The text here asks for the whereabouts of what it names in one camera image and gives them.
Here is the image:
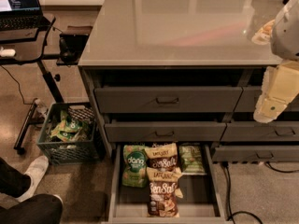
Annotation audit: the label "green dang rice chip bag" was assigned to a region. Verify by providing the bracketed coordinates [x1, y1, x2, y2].
[121, 145, 148, 188]

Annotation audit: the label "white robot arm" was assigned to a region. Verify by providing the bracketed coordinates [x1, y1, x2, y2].
[251, 0, 299, 123]

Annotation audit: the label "grey top right drawer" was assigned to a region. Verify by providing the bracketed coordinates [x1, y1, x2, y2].
[235, 86, 299, 112]

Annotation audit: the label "grey middle right drawer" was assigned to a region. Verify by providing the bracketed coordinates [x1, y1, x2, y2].
[221, 121, 299, 142]

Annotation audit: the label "grey bottom right drawer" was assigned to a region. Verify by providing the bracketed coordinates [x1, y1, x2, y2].
[212, 146, 299, 162]

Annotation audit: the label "grey middle left drawer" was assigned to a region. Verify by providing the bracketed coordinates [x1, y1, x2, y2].
[105, 121, 226, 142]

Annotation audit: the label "green striped snack bag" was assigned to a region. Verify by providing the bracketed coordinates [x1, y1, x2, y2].
[178, 143, 206, 175]

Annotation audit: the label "grey cabinet counter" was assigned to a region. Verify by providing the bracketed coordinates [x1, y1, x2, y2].
[79, 0, 299, 155]

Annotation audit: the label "rear sea salt chip bag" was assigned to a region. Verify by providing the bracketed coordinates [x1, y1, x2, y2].
[145, 143, 178, 172]

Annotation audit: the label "open bottom grey drawer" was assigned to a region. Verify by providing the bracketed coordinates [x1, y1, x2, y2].
[107, 146, 232, 224]

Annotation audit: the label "grey top left drawer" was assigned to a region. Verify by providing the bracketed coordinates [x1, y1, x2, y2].
[94, 86, 242, 113]

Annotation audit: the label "brown sea salt chip bag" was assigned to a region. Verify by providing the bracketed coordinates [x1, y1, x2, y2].
[147, 167, 182, 217]

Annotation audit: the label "black device on tray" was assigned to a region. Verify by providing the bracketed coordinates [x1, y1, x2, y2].
[59, 33, 90, 63]

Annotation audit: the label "green plastic crate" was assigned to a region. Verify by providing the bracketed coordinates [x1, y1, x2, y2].
[37, 102, 105, 165]

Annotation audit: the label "green snack bags in crate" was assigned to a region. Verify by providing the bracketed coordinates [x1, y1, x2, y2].
[50, 110, 91, 142]

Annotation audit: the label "white shoe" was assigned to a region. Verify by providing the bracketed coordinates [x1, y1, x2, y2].
[16, 156, 49, 203]

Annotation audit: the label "black rolling laptop stand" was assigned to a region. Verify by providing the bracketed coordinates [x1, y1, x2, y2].
[0, 12, 93, 156]

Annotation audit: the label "open black laptop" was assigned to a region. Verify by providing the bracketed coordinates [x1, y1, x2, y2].
[0, 0, 50, 31]

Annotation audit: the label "black trouser leg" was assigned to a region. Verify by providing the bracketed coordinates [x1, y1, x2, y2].
[0, 159, 63, 224]

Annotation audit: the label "white computer mouse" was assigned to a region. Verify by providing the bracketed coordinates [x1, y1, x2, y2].
[0, 48, 16, 58]

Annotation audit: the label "black power cable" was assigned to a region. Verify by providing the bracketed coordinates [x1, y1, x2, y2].
[221, 161, 299, 224]

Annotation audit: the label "thin black cable left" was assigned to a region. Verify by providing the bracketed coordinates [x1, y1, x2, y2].
[0, 64, 36, 106]

